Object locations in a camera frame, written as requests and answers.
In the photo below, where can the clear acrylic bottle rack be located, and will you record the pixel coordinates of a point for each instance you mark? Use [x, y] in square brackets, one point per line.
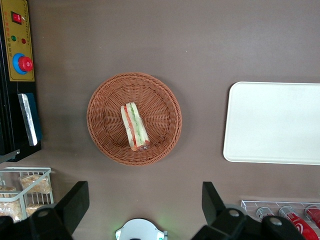
[250, 203]

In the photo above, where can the cream plastic tray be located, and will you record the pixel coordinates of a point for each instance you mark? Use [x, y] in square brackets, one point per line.
[272, 122]

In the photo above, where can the black sealing machine yellow panel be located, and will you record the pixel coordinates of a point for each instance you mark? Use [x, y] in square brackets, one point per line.
[21, 25]

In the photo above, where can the brown round wicker basket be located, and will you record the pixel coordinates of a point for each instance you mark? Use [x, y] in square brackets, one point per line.
[112, 100]

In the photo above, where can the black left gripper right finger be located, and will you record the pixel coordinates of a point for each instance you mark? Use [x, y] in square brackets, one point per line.
[220, 220]

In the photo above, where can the red cola bottle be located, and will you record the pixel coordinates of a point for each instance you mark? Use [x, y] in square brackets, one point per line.
[265, 212]
[300, 227]
[315, 215]

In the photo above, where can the clear bag of crackers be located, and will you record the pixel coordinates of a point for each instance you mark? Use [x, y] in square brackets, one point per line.
[10, 210]
[7, 191]
[35, 183]
[33, 209]

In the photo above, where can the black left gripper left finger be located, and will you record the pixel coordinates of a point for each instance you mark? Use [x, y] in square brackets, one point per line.
[70, 210]

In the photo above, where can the triangle sandwich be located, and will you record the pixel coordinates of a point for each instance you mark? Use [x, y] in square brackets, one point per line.
[133, 125]

